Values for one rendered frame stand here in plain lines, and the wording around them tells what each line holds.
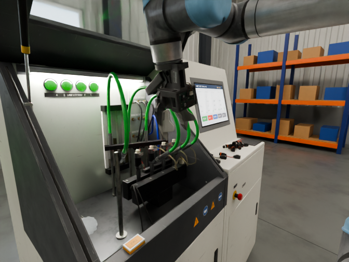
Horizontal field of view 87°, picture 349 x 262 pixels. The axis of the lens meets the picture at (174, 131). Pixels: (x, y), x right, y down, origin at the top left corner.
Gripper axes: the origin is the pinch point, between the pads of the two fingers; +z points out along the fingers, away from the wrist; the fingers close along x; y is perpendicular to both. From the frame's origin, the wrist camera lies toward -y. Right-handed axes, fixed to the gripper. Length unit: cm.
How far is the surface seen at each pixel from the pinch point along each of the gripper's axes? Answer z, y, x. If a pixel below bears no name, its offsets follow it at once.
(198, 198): 30.7, 2.2, 4.6
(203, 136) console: 33, -30, 45
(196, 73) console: -3, -45, 59
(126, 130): -3.2, -7.2, -11.7
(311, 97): 156, -82, 507
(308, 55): 59, -111, 534
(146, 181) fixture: 26.9, -17.8, -5.3
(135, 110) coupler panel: 10, -55, 16
